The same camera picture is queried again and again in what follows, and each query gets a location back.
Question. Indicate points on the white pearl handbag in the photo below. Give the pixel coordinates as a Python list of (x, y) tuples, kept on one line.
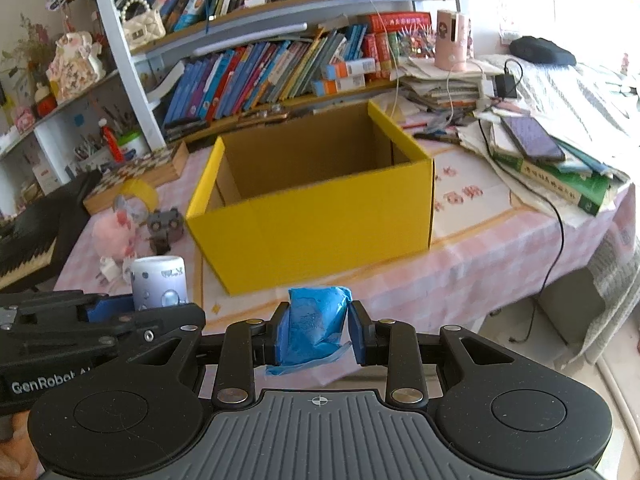
[(144, 27)]

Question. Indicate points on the yellow tape roll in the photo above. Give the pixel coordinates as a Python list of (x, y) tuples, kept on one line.
[(145, 191)]

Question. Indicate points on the black electronic keyboard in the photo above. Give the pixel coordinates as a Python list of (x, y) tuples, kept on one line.
[(45, 225)]

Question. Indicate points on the black charger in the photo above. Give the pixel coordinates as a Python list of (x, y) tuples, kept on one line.
[(506, 86)]

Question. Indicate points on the white bookshelf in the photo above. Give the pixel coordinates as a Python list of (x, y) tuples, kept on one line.
[(127, 75)]

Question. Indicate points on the stack of papers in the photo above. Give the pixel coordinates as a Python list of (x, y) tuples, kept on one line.
[(440, 87)]

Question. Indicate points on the wooden chessboard box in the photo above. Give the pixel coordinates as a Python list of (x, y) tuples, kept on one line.
[(140, 170)]

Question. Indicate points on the red dictionary set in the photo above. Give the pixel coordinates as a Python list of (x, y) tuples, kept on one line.
[(395, 40)]

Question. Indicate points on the dark smartphone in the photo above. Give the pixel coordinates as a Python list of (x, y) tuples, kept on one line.
[(532, 137)]

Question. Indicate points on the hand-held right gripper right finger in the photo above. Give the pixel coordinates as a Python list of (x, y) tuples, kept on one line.
[(358, 332)]

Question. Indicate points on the orange white small box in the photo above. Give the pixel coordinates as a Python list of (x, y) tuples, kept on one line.
[(352, 67), (337, 85)]

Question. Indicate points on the pink checked tablecloth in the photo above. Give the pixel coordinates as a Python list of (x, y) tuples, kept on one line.
[(475, 260)]

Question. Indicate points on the yellow cardboard box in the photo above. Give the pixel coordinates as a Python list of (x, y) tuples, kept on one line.
[(310, 230)]

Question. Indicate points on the white bubble print cup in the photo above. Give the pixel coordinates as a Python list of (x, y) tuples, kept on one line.
[(160, 282)]

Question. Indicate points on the row of blue books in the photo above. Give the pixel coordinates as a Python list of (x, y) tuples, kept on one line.
[(250, 75)]

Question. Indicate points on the white orange-edged desk mat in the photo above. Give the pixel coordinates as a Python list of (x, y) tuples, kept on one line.
[(465, 215)]

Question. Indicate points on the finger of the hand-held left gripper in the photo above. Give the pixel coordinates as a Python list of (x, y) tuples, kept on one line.
[(107, 308)]

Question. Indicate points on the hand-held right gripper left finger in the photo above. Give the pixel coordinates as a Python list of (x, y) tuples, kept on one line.
[(279, 332)]

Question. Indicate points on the floral cat ornament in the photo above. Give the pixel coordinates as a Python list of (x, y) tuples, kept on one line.
[(75, 67)]

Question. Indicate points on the pen holder with pens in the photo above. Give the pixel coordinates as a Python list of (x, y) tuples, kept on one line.
[(92, 157)]

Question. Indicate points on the red bottle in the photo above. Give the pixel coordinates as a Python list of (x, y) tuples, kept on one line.
[(111, 145)]

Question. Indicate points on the pink plush toy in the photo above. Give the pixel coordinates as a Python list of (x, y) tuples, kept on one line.
[(114, 232)]

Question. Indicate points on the blue tissue packet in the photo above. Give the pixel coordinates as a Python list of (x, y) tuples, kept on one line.
[(312, 322)]

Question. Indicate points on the green thick book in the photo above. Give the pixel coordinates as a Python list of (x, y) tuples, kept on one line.
[(560, 182)]

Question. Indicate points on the white tub green lid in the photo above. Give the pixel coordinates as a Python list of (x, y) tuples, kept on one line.
[(134, 147)]

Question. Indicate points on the grey toy car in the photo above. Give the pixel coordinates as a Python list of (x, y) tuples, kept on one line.
[(165, 222)]

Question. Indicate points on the red jar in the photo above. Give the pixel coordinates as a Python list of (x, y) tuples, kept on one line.
[(45, 102)]

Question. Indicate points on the pink cylinder holder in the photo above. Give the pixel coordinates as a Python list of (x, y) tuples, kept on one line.
[(450, 40)]

